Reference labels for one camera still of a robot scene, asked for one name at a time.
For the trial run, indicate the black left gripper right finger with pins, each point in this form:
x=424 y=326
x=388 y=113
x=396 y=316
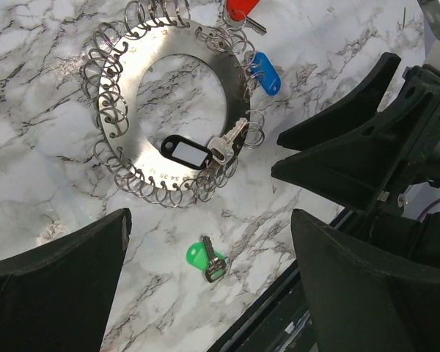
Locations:
x=379 y=294

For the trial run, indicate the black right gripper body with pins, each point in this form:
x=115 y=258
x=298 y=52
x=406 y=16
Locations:
x=402 y=149

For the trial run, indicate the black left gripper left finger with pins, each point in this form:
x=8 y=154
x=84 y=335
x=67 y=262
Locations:
x=58 y=296

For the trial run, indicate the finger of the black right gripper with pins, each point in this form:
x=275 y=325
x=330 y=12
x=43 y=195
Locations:
x=335 y=170
x=347 y=114

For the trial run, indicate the steel key ring organiser disc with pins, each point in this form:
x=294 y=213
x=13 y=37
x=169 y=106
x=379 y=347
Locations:
x=156 y=73

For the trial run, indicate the blue key tag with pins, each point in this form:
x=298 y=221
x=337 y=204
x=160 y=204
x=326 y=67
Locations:
x=267 y=76

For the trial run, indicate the silver key with black tag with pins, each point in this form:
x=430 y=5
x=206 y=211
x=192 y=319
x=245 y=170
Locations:
x=222 y=147

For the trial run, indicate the green key tag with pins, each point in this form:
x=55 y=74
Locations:
x=196 y=256

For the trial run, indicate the silver key with red tag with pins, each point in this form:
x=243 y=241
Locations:
x=244 y=21

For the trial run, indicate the red key tag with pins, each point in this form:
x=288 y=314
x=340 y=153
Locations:
x=238 y=10

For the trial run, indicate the black key tag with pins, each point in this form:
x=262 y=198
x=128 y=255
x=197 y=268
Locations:
x=186 y=152

